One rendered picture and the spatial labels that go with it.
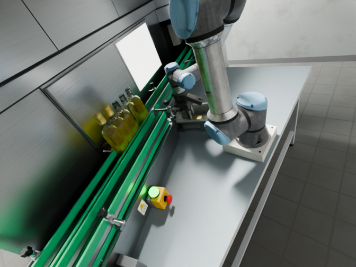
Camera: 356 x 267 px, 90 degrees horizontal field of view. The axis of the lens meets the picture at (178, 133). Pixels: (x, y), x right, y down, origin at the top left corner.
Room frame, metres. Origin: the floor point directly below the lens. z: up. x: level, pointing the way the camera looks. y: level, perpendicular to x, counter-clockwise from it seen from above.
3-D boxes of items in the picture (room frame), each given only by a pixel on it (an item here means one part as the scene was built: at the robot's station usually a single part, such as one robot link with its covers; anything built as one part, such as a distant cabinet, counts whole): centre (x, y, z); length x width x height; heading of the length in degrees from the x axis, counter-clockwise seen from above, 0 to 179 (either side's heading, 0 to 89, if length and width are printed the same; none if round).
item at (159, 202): (0.48, 0.19, 0.79); 0.07 x 0.07 x 0.07; 56
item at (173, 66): (0.91, -0.11, 1.10); 0.09 x 0.08 x 0.11; 13
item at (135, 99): (0.90, 0.14, 0.99); 0.06 x 0.06 x 0.21; 55
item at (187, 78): (0.82, -0.15, 1.10); 0.11 x 0.11 x 0.08; 13
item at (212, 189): (1.10, 0.08, 0.73); 1.58 x 1.52 x 0.04; 127
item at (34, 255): (0.36, 0.60, 0.94); 0.07 x 0.04 x 0.13; 56
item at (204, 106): (0.92, -0.14, 0.80); 0.22 x 0.17 x 0.09; 56
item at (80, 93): (1.14, 0.15, 1.15); 0.90 x 0.03 x 0.34; 146
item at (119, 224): (0.35, 0.31, 0.94); 0.07 x 0.04 x 0.13; 56
